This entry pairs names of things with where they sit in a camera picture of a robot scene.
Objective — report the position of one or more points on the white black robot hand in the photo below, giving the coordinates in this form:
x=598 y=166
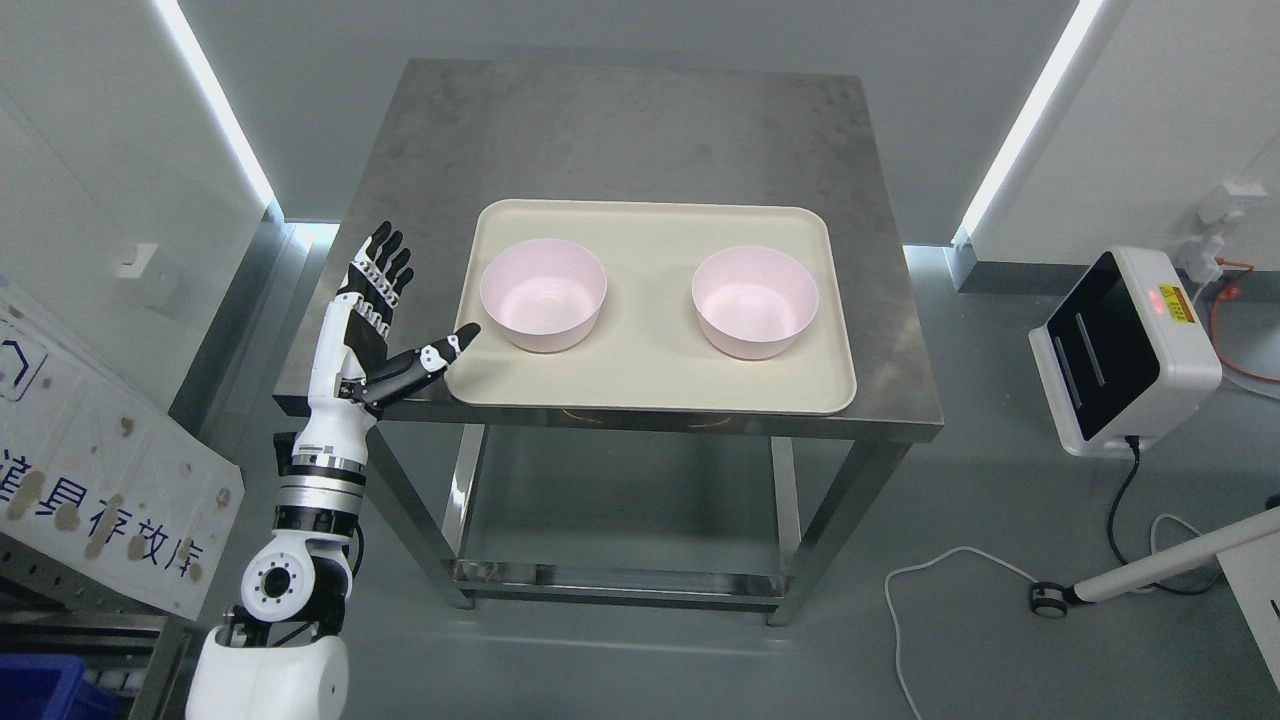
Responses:
x=353 y=377

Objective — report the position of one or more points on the pink bowl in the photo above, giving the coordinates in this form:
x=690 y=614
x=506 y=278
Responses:
x=544 y=294
x=752 y=302

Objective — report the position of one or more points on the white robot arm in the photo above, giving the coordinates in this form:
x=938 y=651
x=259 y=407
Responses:
x=277 y=653

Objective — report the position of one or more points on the stainless steel table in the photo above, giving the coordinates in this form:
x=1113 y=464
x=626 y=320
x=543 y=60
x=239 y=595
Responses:
x=461 y=134

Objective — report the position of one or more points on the beige plastic tray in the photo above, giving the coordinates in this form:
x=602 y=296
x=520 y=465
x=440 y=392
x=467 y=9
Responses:
x=647 y=351

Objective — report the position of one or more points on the blue bin lower left corner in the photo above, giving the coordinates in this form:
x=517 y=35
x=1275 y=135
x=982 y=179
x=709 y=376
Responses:
x=51 y=686

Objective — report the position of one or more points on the white stand leg with caster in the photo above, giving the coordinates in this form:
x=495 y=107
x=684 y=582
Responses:
x=1052 y=600

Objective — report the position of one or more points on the white black box device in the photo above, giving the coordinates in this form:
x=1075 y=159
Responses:
x=1125 y=358

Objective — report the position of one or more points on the white wall switch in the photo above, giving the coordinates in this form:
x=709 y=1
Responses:
x=142 y=264

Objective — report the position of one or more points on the white wall socket plug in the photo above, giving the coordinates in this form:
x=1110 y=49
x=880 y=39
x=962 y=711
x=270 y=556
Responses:
x=1225 y=207

